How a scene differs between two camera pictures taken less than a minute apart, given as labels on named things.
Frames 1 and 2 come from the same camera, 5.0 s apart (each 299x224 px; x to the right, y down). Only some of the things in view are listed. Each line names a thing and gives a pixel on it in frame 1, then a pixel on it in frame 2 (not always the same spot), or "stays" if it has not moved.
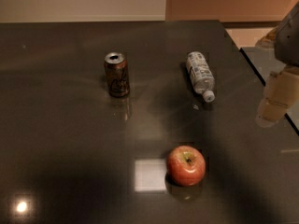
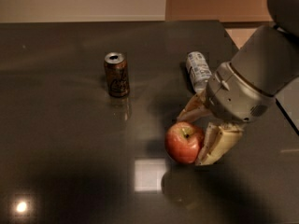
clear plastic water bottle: x=201 y=75 stays
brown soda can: x=116 y=68 stays
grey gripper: x=288 y=42 → x=237 y=94
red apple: x=185 y=165 → x=183 y=142
